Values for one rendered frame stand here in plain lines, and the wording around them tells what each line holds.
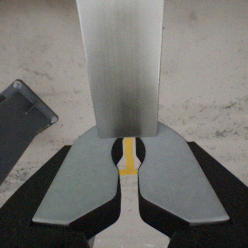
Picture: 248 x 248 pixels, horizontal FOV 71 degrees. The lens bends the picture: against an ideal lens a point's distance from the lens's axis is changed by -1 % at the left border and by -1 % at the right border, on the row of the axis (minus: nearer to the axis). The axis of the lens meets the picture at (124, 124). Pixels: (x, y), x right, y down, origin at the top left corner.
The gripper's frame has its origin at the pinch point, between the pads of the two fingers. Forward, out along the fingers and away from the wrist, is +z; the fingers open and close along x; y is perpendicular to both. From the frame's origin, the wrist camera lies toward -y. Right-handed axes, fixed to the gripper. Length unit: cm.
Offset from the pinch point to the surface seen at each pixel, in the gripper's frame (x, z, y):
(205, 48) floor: 37, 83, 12
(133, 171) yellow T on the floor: 0, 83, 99
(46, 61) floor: -43, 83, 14
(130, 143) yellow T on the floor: -2, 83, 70
